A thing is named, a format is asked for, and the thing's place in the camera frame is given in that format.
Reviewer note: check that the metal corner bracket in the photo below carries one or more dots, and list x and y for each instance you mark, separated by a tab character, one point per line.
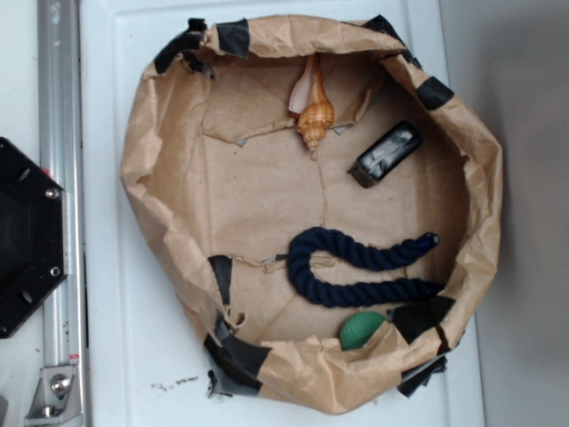
56	400

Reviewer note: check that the orange spiral sea shell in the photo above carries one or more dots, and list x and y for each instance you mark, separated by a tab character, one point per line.
310	105

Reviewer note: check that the green rubber ball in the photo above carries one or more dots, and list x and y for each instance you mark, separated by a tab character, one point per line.
357	330

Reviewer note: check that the black tape-wrapped block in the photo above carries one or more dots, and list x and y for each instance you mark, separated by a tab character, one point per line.
385	154

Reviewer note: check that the brown paper bag bin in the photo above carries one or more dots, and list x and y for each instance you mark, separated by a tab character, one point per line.
270	247

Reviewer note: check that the aluminium extrusion rail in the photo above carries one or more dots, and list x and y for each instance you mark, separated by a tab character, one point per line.
60	143

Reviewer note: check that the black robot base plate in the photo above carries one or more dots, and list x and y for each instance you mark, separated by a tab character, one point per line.
33	243

